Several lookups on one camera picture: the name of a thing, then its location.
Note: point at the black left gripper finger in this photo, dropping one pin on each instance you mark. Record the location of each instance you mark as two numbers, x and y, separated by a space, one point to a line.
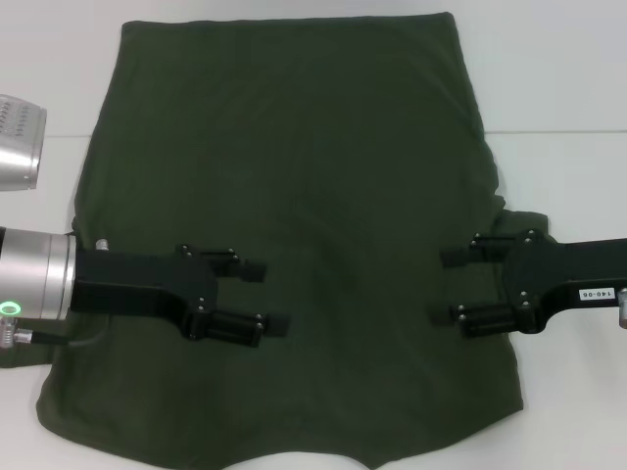
230 328
252 272

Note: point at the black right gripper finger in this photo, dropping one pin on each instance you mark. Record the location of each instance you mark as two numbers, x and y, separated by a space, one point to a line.
490 320
470 258

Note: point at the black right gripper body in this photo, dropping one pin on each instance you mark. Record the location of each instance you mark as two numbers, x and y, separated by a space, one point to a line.
548 274

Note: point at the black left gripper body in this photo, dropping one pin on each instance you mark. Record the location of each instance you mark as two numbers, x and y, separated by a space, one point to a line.
147 284

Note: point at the dark green t-shirt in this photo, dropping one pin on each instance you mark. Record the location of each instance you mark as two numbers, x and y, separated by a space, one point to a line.
313 147

